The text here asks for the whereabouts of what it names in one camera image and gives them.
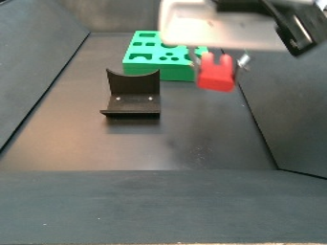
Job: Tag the green foam shape tray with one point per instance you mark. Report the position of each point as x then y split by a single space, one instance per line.
149 55

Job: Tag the red square-circle object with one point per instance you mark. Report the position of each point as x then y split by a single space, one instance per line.
215 76

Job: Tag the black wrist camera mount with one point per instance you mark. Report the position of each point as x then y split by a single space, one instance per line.
301 20

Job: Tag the black curved fixture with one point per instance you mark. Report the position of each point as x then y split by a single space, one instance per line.
134 95

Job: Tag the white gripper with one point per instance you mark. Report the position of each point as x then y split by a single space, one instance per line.
190 22

